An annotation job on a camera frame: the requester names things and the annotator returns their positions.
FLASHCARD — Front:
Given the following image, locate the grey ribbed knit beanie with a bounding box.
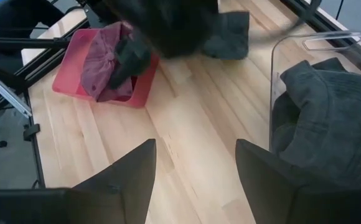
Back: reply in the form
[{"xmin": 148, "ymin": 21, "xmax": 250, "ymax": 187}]
[{"xmin": 271, "ymin": 57, "xmax": 361, "ymax": 190}]

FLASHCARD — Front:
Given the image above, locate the black frame clamp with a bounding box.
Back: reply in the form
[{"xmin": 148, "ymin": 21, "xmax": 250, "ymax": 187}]
[{"xmin": 22, "ymin": 123, "xmax": 41, "ymax": 141}]

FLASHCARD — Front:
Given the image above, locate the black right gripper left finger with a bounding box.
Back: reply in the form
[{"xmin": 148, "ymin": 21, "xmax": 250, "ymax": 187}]
[{"xmin": 72, "ymin": 138, "xmax": 157, "ymax": 224}]

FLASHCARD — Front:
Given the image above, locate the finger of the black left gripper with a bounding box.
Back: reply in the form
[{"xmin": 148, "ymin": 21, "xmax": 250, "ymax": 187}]
[
  {"xmin": 108, "ymin": 60, "xmax": 139, "ymax": 91},
  {"xmin": 114, "ymin": 30, "xmax": 152, "ymax": 68}
]

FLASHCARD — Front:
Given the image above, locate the aluminium rail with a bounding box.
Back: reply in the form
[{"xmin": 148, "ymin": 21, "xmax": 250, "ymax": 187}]
[{"xmin": 0, "ymin": 73, "xmax": 33, "ymax": 118}]

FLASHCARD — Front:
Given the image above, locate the clear plastic bin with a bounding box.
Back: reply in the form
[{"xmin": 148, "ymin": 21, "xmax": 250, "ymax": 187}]
[{"xmin": 269, "ymin": 30, "xmax": 361, "ymax": 153}]

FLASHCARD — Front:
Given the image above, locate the pink plastic tray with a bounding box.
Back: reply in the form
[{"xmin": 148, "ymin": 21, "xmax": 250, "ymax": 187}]
[{"xmin": 52, "ymin": 27, "xmax": 160, "ymax": 109}]

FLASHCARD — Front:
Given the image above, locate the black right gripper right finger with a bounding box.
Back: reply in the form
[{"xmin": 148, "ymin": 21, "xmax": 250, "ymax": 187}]
[{"xmin": 235, "ymin": 138, "xmax": 302, "ymax": 224}]

